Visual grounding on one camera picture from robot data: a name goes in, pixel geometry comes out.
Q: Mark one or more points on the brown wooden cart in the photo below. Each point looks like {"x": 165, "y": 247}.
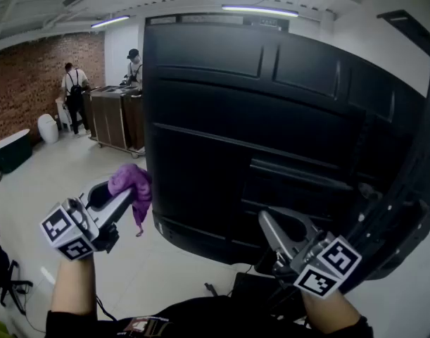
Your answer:
{"x": 109, "y": 118}

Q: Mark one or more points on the dark door frame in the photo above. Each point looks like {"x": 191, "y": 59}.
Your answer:
{"x": 165, "y": 19}

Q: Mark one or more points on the white plastic chair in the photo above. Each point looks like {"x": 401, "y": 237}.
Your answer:
{"x": 64, "y": 114}

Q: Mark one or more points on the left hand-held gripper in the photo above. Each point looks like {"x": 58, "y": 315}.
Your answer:
{"x": 68, "y": 225}

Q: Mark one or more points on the person's black t-shirt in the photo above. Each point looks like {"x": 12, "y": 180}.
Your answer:
{"x": 207, "y": 319}

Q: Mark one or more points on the person's right forearm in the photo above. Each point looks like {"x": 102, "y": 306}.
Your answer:
{"x": 327, "y": 312}

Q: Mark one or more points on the white round bin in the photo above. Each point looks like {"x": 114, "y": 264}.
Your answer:
{"x": 48, "y": 129}

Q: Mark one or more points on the long ceiling tube light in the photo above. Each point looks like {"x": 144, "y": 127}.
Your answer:
{"x": 110, "y": 21}
{"x": 260, "y": 11}

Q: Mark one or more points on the black office chair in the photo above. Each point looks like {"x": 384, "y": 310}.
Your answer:
{"x": 3, "y": 273}

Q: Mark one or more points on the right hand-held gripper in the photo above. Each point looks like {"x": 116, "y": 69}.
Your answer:
{"x": 327, "y": 259}

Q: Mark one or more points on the person's left forearm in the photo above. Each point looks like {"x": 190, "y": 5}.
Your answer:
{"x": 74, "y": 287}

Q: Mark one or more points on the purple cleaning cloth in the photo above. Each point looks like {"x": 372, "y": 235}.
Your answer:
{"x": 130, "y": 181}

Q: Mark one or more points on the dark tub with white rim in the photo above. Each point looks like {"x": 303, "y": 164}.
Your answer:
{"x": 10, "y": 153}

